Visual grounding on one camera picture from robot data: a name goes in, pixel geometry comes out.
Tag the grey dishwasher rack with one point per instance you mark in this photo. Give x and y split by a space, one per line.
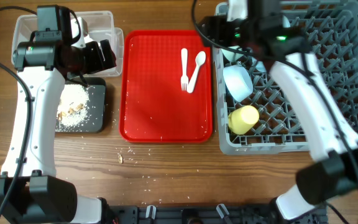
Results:
332 30

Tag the white plastic fork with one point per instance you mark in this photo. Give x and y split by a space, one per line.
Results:
184 61

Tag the clear plastic bin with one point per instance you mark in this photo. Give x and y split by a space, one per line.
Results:
97 25

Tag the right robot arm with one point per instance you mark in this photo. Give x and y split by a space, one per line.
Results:
255 28

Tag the food scraps and rice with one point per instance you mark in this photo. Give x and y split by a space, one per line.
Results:
72 108

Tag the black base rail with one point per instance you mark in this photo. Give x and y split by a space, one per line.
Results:
247 214

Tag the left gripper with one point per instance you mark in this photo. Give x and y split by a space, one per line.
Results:
97 63

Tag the white plastic spoon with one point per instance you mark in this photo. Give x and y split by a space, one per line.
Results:
199 60

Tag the light blue bowl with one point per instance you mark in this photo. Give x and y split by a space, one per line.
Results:
238 82

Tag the black plastic tray bin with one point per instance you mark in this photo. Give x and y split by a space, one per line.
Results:
93 123

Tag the red serving tray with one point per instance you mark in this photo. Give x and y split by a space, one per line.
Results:
154 108

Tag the mint green bowl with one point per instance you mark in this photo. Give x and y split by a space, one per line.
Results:
232 54

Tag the light blue plate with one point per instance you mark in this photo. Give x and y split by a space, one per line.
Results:
286 22

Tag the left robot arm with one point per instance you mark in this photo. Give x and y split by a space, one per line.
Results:
30 191

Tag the yellow plastic cup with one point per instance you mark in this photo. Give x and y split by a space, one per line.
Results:
243 119

